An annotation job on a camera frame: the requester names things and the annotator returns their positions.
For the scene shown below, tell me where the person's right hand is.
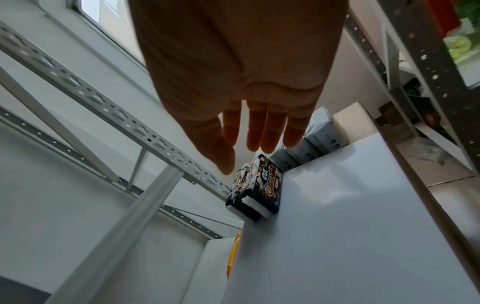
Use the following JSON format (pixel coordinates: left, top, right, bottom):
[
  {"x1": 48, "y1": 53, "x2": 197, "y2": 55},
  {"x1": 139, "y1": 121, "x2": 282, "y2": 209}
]
[{"x1": 127, "y1": 0, "x2": 350, "y2": 176}]

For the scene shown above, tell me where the white metal shelf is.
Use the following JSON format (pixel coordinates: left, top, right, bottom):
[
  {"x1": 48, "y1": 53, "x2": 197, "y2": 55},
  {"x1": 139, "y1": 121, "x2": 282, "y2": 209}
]
[{"x1": 0, "y1": 20, "x2": 249, "y2": 304}]

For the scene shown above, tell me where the frosted glass window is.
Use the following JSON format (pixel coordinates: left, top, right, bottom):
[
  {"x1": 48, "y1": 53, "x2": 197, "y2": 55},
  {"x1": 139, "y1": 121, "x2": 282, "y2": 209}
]
[{"x1": 66, "y1": 0, "x2": 151, "y2": 72}]

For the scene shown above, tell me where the grey metal rack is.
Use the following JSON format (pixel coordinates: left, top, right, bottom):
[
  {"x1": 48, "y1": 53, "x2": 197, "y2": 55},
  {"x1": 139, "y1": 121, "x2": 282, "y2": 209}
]
[{"x1": 344, "y1": 0, "x2": 480, "y2": 179}]

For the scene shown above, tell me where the white rectangular board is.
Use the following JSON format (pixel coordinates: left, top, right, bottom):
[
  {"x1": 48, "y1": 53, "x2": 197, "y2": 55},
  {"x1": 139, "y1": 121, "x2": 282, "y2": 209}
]
[{"x1": 221, "y1": 132, "x2": 480, "y2": 304}]

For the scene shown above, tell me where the red plastic container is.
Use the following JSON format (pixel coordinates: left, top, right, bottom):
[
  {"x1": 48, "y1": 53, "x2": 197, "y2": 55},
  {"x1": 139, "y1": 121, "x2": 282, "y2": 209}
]
[{"x1": 427, "y1": 0, "x2": 462, "y2": 34}]

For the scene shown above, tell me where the crumpled clear plastic bag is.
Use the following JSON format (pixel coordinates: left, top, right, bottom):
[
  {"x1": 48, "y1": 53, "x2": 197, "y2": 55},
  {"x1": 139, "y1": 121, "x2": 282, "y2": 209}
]
[{"x1": 407, "y1": 137, "x2": 448, "y2": 165}]

